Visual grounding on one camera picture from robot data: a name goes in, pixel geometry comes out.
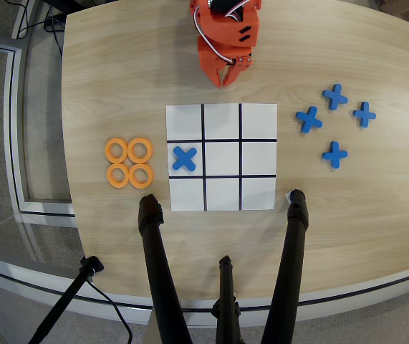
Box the thin black stand pole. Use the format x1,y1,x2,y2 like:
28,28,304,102
27,256,105,344

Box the white tic-tac-toe grid paper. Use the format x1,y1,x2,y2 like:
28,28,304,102
165,102,279,212

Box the black floor cables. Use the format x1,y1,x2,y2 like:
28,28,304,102
12,0,65,54

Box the grey glass panel frame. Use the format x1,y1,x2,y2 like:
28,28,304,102
0,39,77,218

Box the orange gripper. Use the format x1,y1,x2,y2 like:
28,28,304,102
196,35,254,89

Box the blue foam cross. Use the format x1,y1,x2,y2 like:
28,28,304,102
322,83,349,111
295,105,324,134
171,145,198,171
322,140,349,170
352,101,377,128

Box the short black tripod leg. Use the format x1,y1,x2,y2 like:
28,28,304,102
211,255,243,344

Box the orange foam ring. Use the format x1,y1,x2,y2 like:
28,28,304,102
104,138,130,163
128,163,154,189
106,163,131,188
127,137,154,163

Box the black stand cable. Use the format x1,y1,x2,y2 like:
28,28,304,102
85,278,134,344

